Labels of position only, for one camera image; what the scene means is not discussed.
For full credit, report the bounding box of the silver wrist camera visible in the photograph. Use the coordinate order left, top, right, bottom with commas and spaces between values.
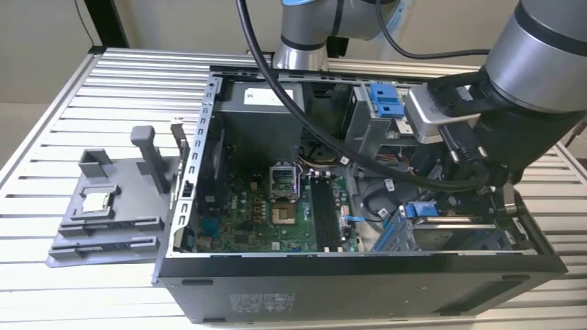
407, 85, 483, 145

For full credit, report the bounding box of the thin black wall cable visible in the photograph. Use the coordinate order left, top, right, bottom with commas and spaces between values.
75, 0, 100, 47

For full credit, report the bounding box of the silver CPU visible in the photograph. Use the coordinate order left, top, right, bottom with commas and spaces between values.
80, 192, 113, 213

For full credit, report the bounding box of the graphics card with metal bracket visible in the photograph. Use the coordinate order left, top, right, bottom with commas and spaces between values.
165, 116, 192, 207

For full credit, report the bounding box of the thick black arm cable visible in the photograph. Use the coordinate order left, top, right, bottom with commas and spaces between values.
235, 0, 508, 193

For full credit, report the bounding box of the grey power supply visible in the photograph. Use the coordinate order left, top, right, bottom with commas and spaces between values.
215, 82, 307, 166

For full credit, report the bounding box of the blue drive latch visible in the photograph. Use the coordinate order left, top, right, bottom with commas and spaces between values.
368, 83, 408, 118

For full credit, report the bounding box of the metal drive cage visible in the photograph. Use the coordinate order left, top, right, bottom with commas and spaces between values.
343, 82, 442, 173

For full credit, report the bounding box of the metal disk bay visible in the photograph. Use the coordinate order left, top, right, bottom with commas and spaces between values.
374, 201, 515, 252

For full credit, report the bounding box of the yellow black wire bundle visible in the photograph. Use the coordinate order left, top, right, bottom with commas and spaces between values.
296, 142, 356, 169

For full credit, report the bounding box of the black RAM slot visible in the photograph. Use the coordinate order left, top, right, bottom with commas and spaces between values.
323, 170, 345, 254
309, 170, 332, 254

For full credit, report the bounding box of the hard disk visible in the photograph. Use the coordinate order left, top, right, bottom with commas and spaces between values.
403, 201, 487, 250

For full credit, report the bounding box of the dark RAM stick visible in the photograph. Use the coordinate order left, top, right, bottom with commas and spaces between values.
72, 243, 132, 252
77, 223, 139, 234

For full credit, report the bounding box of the CPU socket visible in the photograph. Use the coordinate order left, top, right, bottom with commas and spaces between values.
269, 202, 299, 228

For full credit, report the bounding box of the green motherboard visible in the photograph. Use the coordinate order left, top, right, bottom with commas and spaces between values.
196, 161, 363, 254

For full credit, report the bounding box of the black background post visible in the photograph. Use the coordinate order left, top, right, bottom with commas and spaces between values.
84, 0, 132, 49

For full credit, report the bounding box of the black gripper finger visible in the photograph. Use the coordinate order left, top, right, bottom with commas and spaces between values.
478, 187, 500, 217
500, 183, 523, 217

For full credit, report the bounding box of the black open PC case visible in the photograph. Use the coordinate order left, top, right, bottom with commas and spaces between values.
151, 65, 570, 324

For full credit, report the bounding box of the grey parts rack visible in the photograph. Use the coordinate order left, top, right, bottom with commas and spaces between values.
44, 125, 185, 269

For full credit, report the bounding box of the metal socket cover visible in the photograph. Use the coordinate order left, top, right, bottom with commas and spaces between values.
268, 161, 301, 204

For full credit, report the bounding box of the black wire white label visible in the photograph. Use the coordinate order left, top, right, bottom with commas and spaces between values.
359, 177, 400, 207
361, 204, 395, 230

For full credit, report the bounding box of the black case fan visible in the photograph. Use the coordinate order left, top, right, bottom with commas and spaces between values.
197, 113, 228, 210

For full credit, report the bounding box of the orange wire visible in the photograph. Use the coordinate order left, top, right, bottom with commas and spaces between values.
379, 155, 414, 173

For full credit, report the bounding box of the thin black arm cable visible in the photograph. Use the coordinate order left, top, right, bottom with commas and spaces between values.
375, 0, 492, 58

